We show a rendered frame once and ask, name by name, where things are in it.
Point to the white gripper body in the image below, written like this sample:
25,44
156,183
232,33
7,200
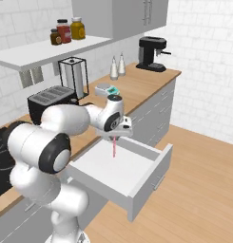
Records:
121,130

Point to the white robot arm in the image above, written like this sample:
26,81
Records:
57,121

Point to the pink straw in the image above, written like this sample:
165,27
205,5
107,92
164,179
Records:
114,147

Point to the open white drawer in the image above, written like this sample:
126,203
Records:
118,171

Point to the grey base cabinet drawers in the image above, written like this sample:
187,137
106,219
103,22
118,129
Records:
156,114

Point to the grey kitchen scale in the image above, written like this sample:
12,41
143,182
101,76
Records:
106,89

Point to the white shaker bottle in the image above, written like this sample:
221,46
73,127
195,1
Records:
113,69
121,65

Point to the black toaster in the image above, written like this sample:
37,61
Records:
51,98

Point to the black coffee machine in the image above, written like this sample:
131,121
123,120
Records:
150,52

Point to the yellow jar white lid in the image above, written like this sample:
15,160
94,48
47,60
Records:
78,30

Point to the small brown jar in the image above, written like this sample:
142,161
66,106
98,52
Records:
55,38

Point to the red jar black lid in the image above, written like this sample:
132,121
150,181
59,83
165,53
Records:
64,31

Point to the grey upper cabinet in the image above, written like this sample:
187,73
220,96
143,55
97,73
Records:
121,15

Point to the black hob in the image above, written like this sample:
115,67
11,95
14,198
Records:
2,164

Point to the grey base cabinet front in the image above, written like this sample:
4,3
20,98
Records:
29,221

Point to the grey wall outlet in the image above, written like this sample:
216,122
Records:
37,74
25,78

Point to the white wall shelf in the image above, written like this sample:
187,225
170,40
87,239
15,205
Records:
45,52

